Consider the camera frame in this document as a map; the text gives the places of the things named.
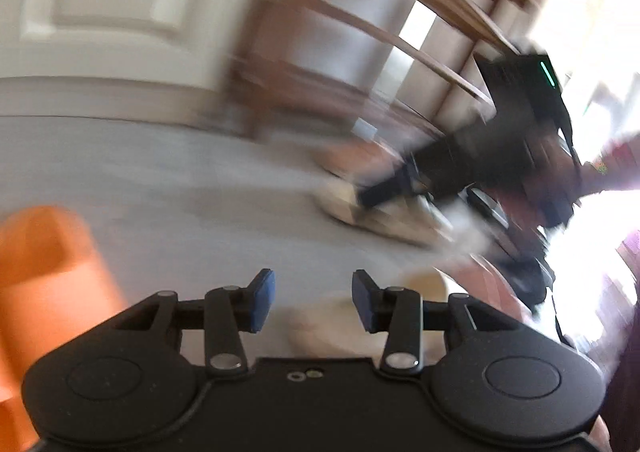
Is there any white panel door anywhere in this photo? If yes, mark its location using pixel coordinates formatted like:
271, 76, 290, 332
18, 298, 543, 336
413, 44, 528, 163
1, 0, 251, 125

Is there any brown wooden shoe rack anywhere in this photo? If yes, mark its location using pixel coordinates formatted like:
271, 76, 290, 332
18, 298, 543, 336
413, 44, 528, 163
229, 0, 539, 140

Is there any large white heart slide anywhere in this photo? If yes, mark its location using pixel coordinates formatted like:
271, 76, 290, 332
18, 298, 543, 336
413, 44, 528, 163
314, 179, 487, 252

